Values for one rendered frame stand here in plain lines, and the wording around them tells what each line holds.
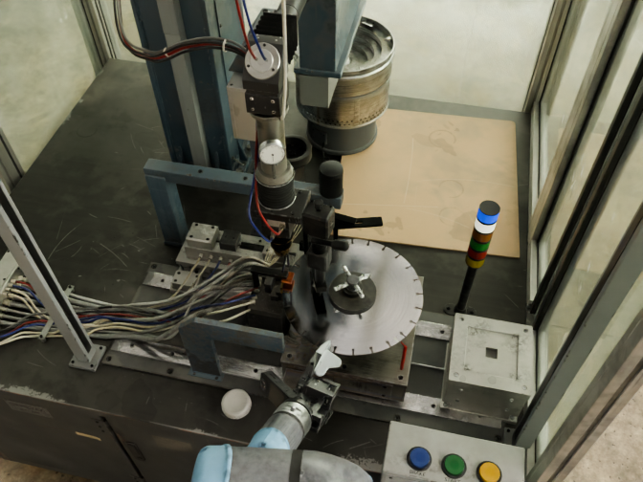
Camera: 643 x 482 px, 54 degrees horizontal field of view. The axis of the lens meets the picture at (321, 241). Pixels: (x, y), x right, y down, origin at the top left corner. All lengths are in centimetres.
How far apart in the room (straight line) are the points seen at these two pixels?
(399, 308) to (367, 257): 16
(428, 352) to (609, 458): 104
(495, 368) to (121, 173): 130
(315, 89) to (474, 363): 72
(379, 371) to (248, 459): 71
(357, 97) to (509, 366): 88
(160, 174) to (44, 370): 57
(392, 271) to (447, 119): 86
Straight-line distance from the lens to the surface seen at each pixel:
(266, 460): 86
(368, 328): 145
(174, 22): 170
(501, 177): 210
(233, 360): 164
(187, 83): 181
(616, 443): 256
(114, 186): 212
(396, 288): 152
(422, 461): 137
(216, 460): 86
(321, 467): 85
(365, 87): 190
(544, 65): 228
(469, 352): 151
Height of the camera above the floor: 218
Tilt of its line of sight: 51 degrees down
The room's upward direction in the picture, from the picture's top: 1 degrees counter-clockwise
